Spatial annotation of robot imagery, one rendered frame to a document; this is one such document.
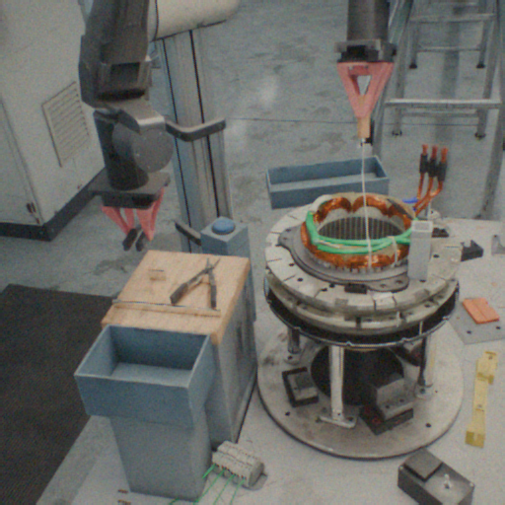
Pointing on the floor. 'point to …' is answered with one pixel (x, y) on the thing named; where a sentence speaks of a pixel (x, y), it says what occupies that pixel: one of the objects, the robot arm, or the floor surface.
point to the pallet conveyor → (447, 100)
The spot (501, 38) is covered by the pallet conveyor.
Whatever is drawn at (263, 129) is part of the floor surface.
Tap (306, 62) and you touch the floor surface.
